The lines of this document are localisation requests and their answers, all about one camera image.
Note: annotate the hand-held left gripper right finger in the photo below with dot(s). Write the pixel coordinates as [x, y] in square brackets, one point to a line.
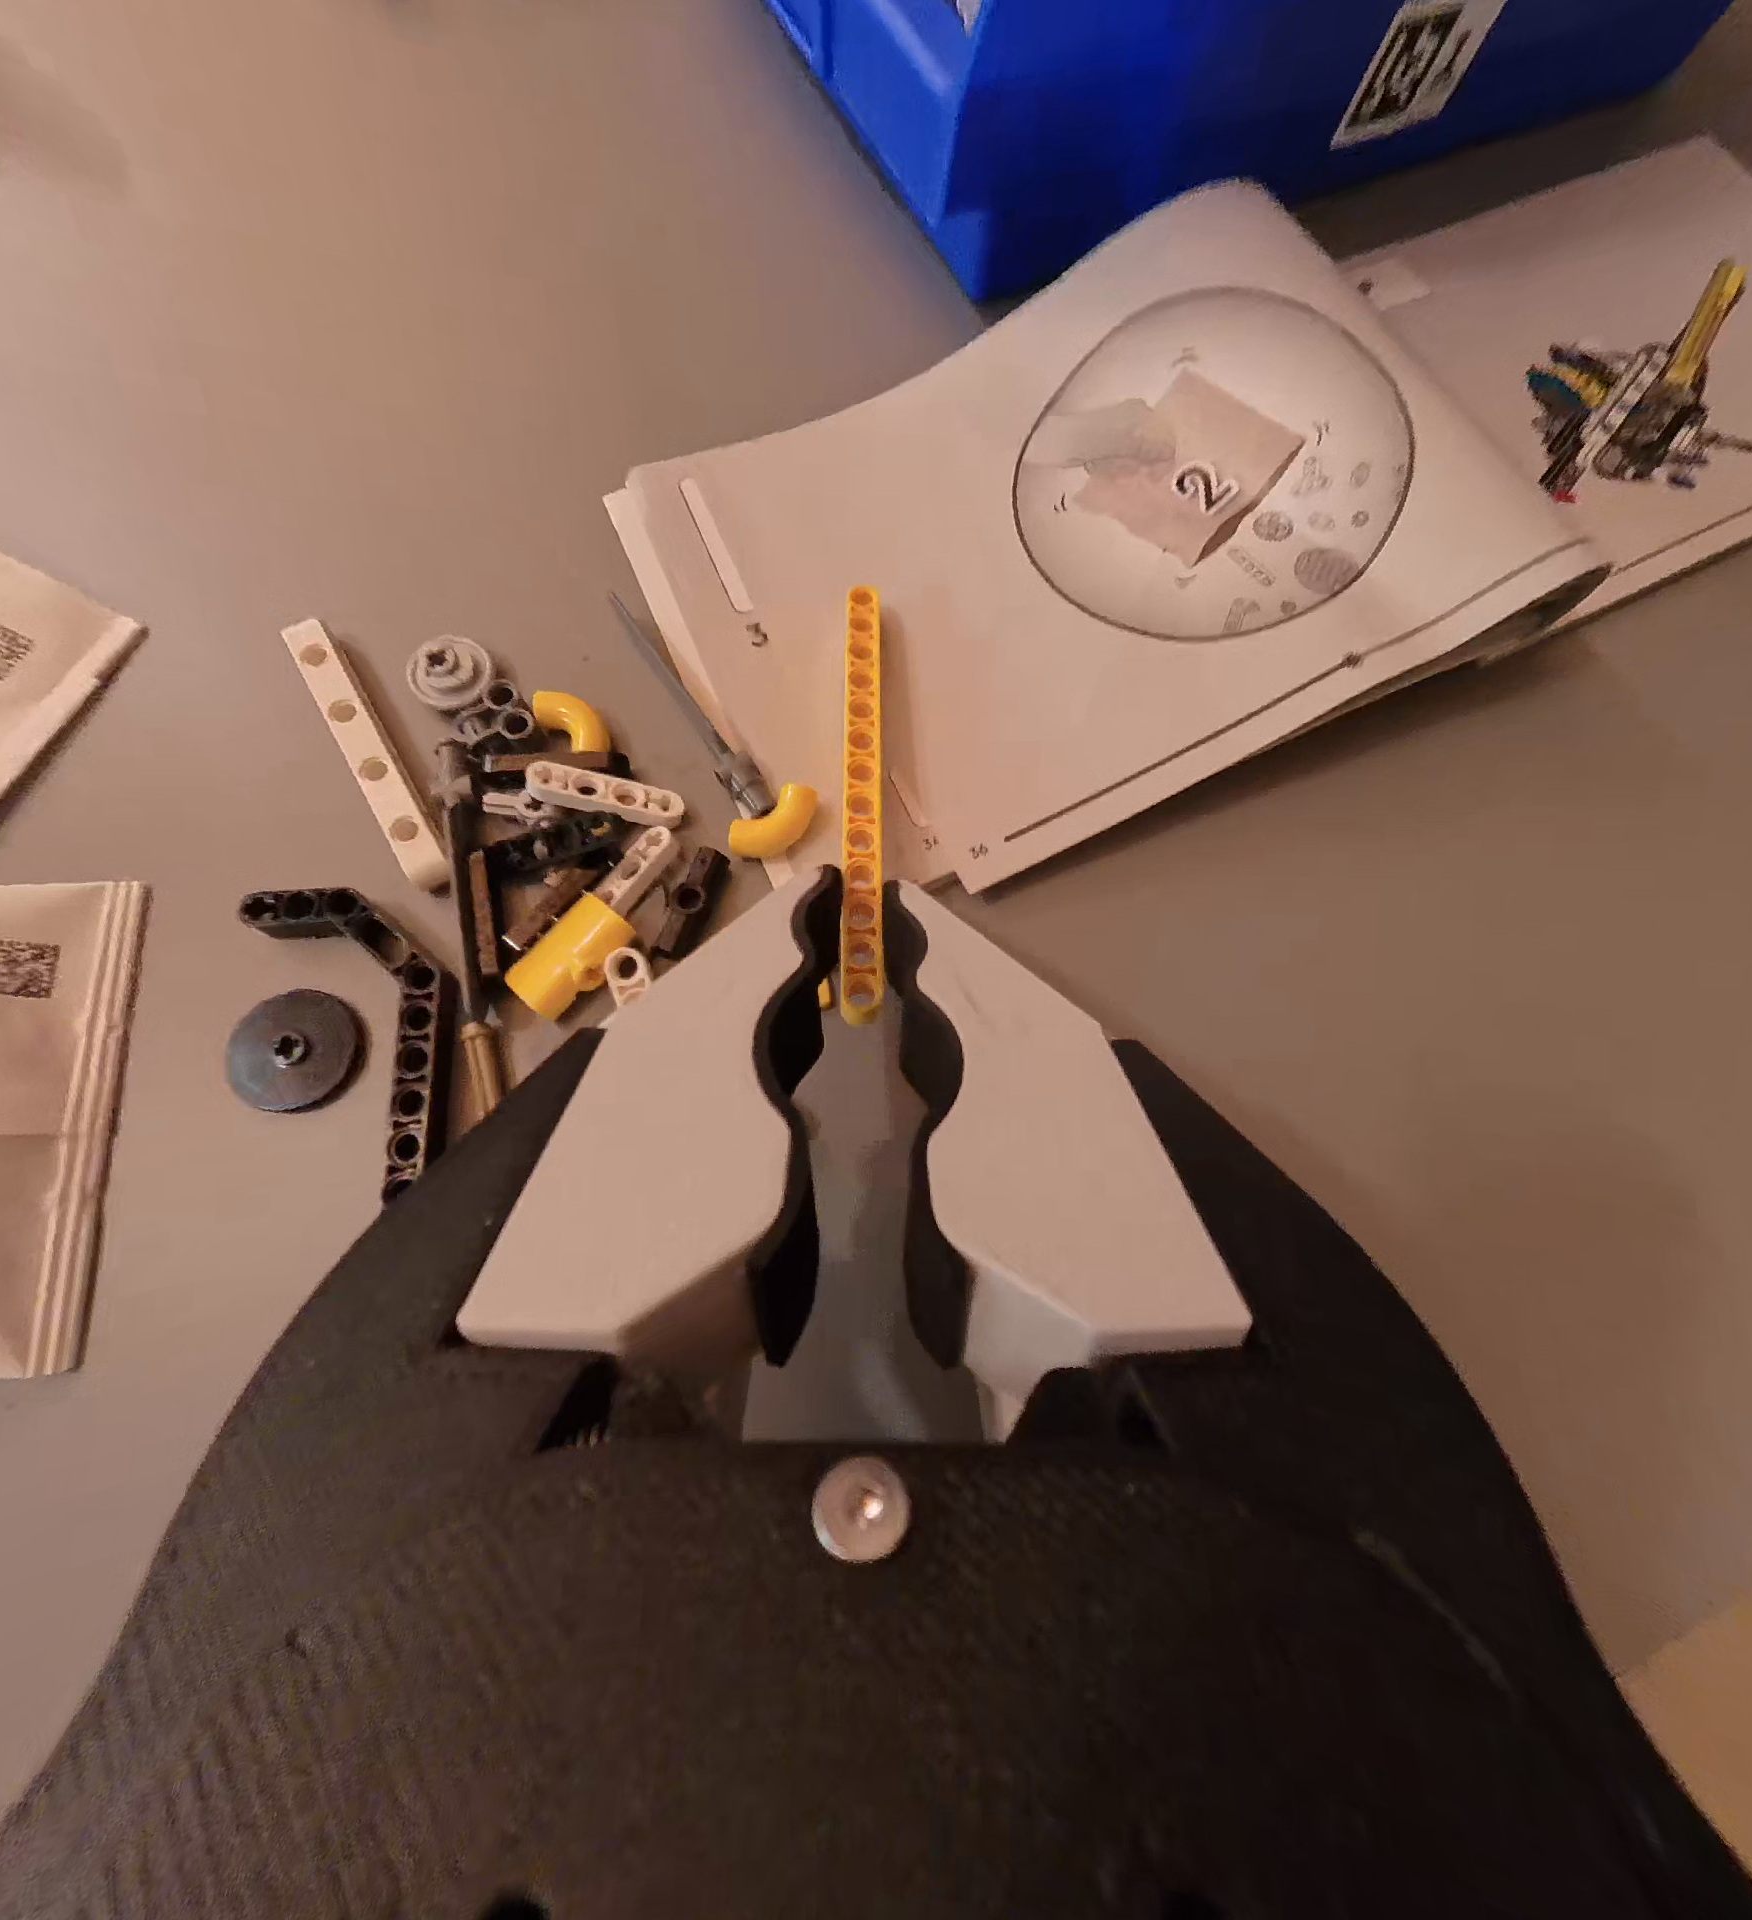
[1072, 1184]

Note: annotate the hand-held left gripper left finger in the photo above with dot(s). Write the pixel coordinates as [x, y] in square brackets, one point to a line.
[652, 1184]

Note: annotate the black bent lego beam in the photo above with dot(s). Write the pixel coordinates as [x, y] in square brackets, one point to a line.
[418, 1049]

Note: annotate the long yellow lego beam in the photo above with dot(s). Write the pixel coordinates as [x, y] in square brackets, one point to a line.
[862, 751]

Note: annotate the small white paper bag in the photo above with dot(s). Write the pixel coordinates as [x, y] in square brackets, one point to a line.
[7, 1141]

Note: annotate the large printed paper bag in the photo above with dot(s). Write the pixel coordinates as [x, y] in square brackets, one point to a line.
[7, 676]

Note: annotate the tan lego axle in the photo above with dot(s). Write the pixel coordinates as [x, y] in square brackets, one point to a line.
[483, 1073]

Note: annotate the yellow lego block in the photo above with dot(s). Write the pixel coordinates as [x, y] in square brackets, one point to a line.
[570, 960]

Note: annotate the black lego pin connector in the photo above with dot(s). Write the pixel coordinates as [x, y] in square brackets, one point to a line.
[688, 900]

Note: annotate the white thin lego liftarm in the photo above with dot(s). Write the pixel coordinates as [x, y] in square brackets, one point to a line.
[636, 870]
[604, 794]

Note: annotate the black angled lego beam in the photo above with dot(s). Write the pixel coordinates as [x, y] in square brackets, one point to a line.
[562, 847]

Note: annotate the yellow curved lego piece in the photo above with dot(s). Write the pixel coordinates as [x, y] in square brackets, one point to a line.
[572, 717]
[774, 826]

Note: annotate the black round lego disc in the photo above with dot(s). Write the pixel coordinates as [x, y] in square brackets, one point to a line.
[295, 1049]

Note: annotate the lego instruction booklet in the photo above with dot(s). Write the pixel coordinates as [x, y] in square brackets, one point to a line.
[1116, 720]

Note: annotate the grey lego sword blade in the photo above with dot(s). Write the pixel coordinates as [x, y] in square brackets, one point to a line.
[697, 713]

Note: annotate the dark grey lego connector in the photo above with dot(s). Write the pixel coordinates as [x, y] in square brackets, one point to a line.
[494, 722]

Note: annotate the white lego beam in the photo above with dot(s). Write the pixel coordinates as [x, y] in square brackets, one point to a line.
[365, 751]

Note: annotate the grey lego pulley wheel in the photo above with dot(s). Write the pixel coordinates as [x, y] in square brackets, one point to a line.
[445, 671]

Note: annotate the large blue storage bin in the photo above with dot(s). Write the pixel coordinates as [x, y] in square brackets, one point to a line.
[1116, 119]

